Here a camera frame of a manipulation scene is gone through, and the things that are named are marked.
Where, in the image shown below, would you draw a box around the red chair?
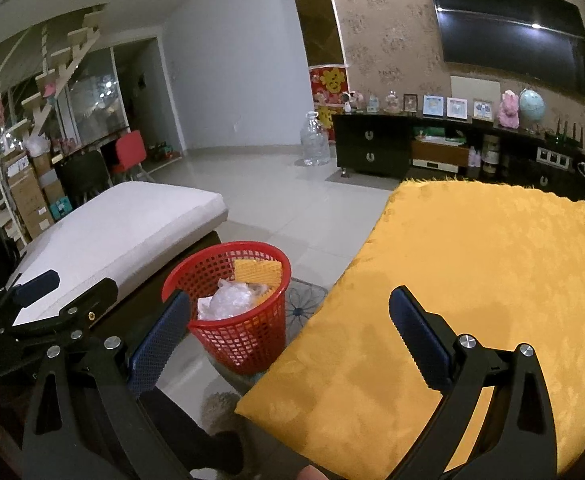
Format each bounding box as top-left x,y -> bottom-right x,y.
111,130 -> 148,181

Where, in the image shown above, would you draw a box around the wooden stair shelf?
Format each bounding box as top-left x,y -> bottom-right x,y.
0,10 -> 106,241

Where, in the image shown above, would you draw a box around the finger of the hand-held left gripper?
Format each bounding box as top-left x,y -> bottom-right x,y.
0,270 -> 60,312
2,278 -> 118,350

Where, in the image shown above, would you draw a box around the red plastic mesh basket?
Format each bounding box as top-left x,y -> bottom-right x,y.
161,241 -> 292,375

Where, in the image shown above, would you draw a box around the person's dark trouser leg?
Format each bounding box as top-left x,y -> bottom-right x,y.
142,390 -> 246,480

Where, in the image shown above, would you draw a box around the yellow sponge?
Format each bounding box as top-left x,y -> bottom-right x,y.
235,258 -> 283,286

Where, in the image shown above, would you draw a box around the stacked jars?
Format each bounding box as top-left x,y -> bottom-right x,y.
483,135 -> 502,165

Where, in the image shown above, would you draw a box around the green and white papers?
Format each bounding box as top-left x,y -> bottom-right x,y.
413,127 -> 466,143

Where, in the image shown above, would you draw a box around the beige wall board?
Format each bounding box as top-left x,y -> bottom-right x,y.
450,76 -> 499,103

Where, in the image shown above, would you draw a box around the pale blue globe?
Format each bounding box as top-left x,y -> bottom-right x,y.
519,88 -> 547,123

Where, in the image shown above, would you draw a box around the black wall television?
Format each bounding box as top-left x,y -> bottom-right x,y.
425,0 -> 585,102

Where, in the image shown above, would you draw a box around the wooden drawer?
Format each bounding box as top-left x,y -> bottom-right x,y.
411,139 -> 466,173

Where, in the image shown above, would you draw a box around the large clear water bottle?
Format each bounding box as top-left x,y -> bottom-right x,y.
299,111 -> 332,167

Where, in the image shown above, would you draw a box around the stack of cardboard boxes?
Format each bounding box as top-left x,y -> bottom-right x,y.
5,152 -> 68,241

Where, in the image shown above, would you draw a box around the black router with antennas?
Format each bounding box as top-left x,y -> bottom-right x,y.
545,119 -> 585,148

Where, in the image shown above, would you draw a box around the clear plastic bag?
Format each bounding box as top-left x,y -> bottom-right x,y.
207,280 -> 256,321

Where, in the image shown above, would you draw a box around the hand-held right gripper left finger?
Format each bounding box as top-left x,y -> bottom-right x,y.
21,289 -> 193,480

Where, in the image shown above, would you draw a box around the red wall poster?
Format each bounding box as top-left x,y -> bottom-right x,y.
309,65 -> 347,111

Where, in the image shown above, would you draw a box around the teal box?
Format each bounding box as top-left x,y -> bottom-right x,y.
47,199 -> 73,221

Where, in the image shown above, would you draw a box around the black chair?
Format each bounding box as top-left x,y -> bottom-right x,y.
65,151 -> 110,196

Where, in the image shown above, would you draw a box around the white power strip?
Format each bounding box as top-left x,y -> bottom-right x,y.
537,147 -> 572,167

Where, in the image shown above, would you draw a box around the colourful floor toys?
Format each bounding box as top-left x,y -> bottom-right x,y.
147,142 -> 180,163

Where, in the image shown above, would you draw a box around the yellow tablecloth table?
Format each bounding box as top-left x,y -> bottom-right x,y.
235,177 -> 585,478

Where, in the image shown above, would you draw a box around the yellow spiky plastic piece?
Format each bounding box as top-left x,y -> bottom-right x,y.
255,285 -> 286,311

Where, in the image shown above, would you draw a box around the fuzzy brown floor mat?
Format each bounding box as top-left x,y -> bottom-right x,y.
201,391 -> 248,436

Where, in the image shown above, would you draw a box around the black television cabinet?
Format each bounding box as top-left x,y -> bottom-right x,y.
331,112 -> 585,206

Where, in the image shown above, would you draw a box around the glass window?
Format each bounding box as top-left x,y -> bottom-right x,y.
67,47 -> 126,136

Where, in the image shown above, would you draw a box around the dark desk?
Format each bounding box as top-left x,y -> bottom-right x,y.
52,135 -> 123,161

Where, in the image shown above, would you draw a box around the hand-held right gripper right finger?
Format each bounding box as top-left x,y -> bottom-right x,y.
389,285 -> 558,480

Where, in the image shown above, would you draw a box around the beige cushioned sofa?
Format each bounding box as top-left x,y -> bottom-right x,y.
10,181 -> 230,341

